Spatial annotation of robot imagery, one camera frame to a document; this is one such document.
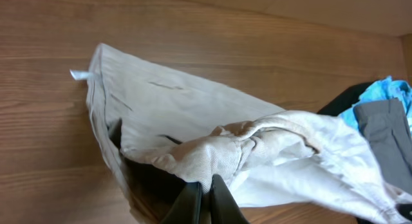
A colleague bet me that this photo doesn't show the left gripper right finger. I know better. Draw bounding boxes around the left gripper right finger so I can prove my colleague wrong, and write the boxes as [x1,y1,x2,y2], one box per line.
[211,174,249,224]

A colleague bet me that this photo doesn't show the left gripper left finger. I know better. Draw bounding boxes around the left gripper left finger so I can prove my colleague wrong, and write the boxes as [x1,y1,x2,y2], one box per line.
[160,182,202,224]

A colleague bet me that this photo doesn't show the beige shorts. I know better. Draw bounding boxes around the beige shorts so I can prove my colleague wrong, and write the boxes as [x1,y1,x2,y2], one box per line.
[71,44,411,223]

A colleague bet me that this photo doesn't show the black garment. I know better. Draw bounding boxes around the black garment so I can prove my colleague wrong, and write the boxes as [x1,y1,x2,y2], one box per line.
[317,82,373,117]

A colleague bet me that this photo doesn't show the grey garment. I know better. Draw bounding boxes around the grey garment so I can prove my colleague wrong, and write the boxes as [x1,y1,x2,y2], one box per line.
[353,98,411,193]

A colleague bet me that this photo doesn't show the light blue garment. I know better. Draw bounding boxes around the light blue garment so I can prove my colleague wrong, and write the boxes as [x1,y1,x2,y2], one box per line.
[337,76,411,131]

